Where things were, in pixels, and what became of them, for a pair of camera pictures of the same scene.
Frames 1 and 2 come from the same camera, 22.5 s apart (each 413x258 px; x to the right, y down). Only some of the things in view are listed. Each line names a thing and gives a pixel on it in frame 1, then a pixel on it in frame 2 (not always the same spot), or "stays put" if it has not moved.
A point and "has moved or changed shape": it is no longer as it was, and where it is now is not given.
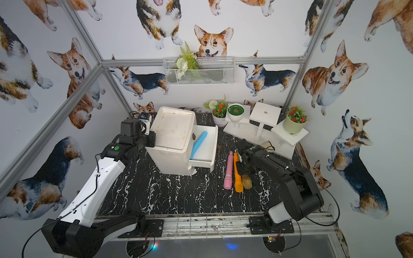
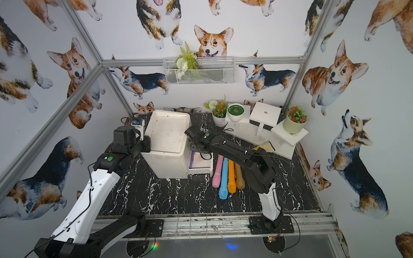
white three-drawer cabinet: (176, 135) has moved or changed shape
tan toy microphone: (247, 181) has moved or changed shape
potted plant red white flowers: (219, 110) stays put
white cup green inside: (235, 112) stays put
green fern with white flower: (187, 61) stays put
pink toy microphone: (228, 178) -> (216, 178)
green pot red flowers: (294, 120) stays put
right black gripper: (240, 171) -> (192, 147)
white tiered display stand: (260, 128) stays put
